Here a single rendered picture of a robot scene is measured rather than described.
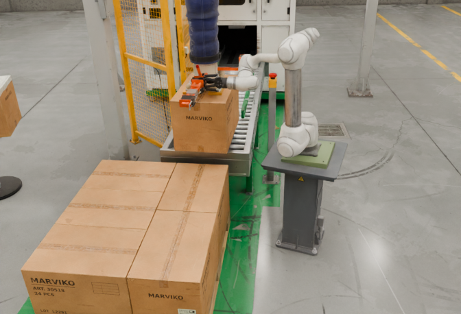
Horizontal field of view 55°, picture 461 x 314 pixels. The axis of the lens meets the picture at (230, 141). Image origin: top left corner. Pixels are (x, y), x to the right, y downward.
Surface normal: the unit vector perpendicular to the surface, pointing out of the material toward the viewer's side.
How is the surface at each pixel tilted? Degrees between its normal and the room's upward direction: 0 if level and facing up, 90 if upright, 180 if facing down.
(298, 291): 0
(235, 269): 0
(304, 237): 90
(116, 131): 90
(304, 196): 90
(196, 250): 0
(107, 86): 90
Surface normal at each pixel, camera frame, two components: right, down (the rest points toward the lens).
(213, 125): -0.17, 0.46
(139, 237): -0.02, -0.88
